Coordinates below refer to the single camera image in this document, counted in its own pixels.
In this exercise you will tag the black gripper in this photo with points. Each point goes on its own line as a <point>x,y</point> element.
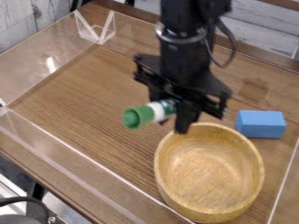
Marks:
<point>179,75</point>

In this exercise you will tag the green Expo marker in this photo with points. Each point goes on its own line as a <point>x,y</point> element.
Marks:
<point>154,112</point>

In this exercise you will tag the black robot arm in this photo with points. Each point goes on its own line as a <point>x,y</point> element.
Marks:
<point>190,20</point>

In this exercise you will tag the brown wooden bowl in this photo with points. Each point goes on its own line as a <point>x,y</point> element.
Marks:
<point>210,173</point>

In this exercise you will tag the blue foam block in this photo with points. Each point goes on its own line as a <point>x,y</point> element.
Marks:
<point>260,124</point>

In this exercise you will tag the clear acrylic corner bracket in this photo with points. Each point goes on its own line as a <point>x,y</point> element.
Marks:
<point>95,33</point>

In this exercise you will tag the clear acrylic barrier wall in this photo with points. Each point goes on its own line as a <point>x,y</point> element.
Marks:
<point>107,183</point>

